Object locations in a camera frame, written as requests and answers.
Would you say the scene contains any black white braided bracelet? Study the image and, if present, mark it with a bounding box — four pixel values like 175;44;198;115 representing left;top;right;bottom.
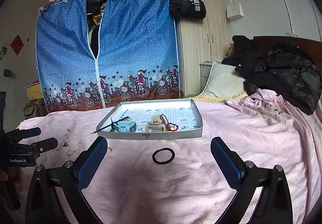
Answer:
110;117;120;133

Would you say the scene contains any light blue kids watch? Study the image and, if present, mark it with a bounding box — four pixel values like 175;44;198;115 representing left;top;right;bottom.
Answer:
114;120;136;133

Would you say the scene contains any brown hair tie yellow bead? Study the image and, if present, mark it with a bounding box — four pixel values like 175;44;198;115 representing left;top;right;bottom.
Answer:
160;114;171;131

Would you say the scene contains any person's left hand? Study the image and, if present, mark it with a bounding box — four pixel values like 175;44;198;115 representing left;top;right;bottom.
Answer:
0;167;26;194

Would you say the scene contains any brown luggage bag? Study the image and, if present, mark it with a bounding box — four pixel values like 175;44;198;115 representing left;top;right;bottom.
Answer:
23;98;48;119

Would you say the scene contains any pink bed sheet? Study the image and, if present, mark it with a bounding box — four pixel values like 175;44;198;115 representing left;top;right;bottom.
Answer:
15;88;322;224

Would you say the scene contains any black hair stick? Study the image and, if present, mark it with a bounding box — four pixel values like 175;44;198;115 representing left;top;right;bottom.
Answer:
92;116;131;134

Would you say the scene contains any beige hair claw clip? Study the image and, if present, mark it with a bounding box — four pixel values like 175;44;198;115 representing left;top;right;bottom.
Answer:
145;115;167;132

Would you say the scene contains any yellow knitted blanket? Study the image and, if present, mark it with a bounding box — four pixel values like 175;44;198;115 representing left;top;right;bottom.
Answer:
192;91;248;103

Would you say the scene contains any grey tray with grid paper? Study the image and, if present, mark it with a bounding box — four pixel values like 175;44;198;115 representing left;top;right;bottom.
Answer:
96;99;203;140

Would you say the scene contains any white pillow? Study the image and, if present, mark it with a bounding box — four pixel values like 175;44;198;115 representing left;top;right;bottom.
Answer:
200;62;245;97

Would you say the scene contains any grey drawer nightstand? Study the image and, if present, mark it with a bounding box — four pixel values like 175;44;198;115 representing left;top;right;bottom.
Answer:
200;61;212;91

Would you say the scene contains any pile of black jackets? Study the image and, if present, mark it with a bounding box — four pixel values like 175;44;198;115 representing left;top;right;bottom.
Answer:
222;35;321;115

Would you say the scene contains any blue fabric wardrobe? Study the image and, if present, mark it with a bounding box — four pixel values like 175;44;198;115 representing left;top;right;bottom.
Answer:
35;0;180;112

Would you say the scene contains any wooden wardrobe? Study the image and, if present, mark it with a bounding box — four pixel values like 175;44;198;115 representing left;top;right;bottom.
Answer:
175;0;229;96

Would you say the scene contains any wooden headboard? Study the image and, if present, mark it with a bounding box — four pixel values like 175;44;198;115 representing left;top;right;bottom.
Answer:
253;36;321;66

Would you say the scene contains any white paper gift bag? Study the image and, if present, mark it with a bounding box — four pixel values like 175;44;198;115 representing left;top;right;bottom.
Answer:
226;0;244;20

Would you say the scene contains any black tote bag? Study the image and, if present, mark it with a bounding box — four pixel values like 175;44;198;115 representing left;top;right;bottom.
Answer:
169;0;206;20

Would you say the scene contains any black hair tie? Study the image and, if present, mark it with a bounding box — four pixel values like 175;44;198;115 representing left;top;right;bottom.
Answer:
152;147;176;165

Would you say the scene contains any red diamond wall decoration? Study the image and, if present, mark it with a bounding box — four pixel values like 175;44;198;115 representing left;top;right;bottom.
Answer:
10;35;24;55

